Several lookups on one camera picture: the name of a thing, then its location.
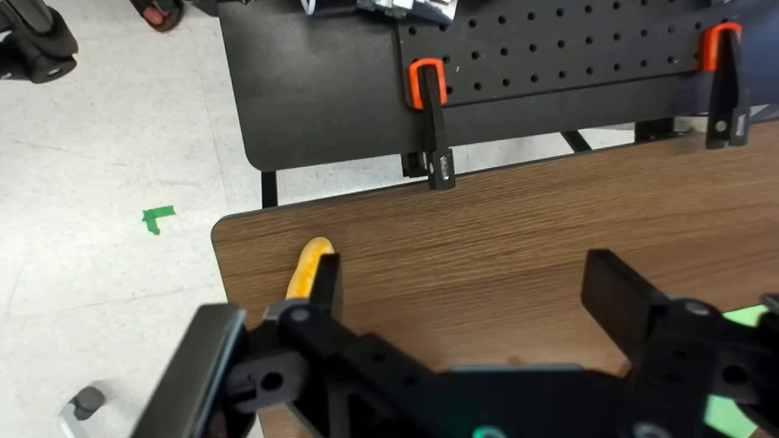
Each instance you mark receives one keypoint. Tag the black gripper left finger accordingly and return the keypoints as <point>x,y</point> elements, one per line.
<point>328,284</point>

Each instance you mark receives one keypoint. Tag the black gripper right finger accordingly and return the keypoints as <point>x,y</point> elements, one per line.
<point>616,301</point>

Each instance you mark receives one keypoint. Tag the green tape floor marker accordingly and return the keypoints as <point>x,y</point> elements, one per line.
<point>157,219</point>

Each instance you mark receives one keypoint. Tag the orange black bar clamp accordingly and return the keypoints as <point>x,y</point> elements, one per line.
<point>725,89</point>
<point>437,122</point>

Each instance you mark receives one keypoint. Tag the black perforated pegboard plate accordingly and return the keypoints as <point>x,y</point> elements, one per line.
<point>569,50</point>

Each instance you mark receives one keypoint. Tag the grey chair caster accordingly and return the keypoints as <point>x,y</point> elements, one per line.
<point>89,401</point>

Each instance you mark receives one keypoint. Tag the silver crumpled foil bag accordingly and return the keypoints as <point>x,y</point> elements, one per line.
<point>404,8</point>

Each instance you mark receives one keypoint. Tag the red black sandal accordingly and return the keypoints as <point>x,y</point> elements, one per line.
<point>159,10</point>

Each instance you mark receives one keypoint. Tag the black shoe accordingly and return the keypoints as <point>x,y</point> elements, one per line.
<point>38,39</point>

